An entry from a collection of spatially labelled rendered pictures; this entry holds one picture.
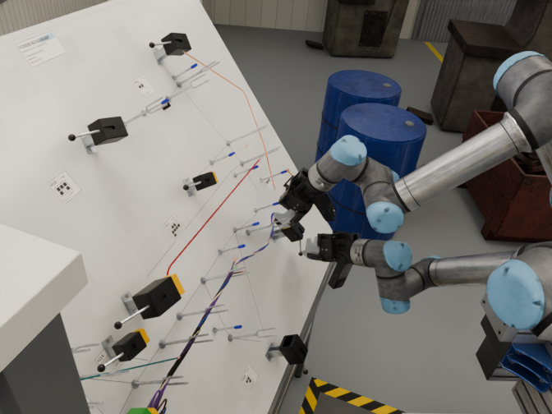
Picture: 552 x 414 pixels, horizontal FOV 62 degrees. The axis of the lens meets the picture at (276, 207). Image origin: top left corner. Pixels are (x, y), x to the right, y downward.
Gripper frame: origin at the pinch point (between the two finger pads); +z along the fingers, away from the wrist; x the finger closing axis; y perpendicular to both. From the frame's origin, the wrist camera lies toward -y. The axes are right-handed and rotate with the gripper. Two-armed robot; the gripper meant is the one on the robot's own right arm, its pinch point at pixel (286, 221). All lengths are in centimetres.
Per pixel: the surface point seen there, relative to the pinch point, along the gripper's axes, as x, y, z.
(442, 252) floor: -119, -144, 82
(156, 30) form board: -20, 56, -18
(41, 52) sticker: 14, 69, -23
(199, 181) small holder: 13.7, 28.7, -12.2
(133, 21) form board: -15, 61, -20
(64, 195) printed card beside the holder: 36, 50, -15
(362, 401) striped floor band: 0, -94, 83
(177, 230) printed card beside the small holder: 23.8, 27.6, -4.9
